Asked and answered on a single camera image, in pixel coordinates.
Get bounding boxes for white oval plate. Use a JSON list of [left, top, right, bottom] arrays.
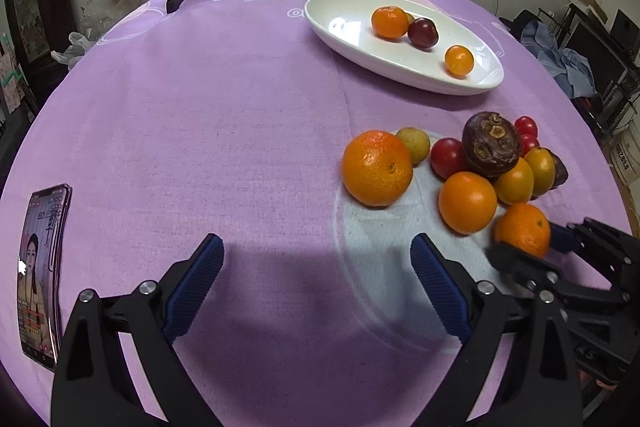
[[304, 0, 504, 96]]

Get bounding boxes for black speaker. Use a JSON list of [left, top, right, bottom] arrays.
[[611, 9, 640, 42]]

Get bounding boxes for crumpled blue cloth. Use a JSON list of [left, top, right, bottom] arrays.
[[520, 19, 598, 100]]

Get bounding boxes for dark wooden cabinet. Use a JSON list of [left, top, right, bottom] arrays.
[[0, 0, 68, 118]]

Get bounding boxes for cardboard box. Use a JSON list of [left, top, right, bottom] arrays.
[[607, 127, 640, 188]]

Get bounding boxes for dark purple passion fruit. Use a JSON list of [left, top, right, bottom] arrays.
[[545, 149, 569, 192]]

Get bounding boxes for pitted orange mandarin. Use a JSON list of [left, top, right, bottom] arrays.
[[371, 6, 410, 40]]

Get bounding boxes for metal rack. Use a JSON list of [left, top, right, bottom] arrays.
[[565, 2, 640, 132]]

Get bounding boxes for small smooth orange kumquat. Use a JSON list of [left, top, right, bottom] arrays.
[[444, 45, 475, 76]]

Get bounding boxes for yellow-green round fruit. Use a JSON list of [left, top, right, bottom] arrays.
[[395, 127, 431, 164]]

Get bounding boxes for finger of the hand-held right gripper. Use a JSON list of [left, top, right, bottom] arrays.
[[549, 217, 640, 293], [486, 243, 632, 308]]

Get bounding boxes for purple tablecloth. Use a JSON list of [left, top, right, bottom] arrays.
[[0, 0, 633, 427]]

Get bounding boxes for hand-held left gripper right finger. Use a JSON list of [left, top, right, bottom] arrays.
[[410, 233, 583, 427]]

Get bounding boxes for greenish orange fruit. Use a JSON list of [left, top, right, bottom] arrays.
[[523, 147, 557, 196]]

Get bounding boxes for small orange mandarin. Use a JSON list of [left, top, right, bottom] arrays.
[[494, 202, 552, 259]]

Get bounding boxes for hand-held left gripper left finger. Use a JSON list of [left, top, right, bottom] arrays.
[[50, 233, 226, 427]]

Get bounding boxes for black bag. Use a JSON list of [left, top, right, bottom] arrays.
[[500, 9, 551, 42]]

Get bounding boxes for smartphone with lit screen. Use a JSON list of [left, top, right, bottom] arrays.
[[16, 183, 73, 374]]

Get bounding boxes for white plastic bag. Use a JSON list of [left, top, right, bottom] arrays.
[[50, 32, 96, 68]]

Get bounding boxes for smooth round orange fruit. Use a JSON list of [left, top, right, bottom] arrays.
[[438, 172, 498, 235]]

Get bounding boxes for yellow-orange oval fruit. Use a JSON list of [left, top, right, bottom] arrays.
[[494, 157, 535, 205]]

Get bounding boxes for big orange mandarin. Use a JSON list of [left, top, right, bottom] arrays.
[[341, 130, 414, 208]]

